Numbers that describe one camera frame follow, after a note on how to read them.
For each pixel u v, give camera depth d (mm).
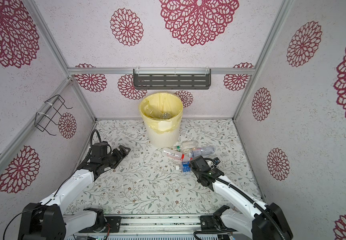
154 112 1006
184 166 880
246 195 463
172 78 960
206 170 629
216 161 745
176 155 947
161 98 973
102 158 653
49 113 781
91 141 650
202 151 999
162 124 829
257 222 390
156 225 753
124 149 790
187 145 1029
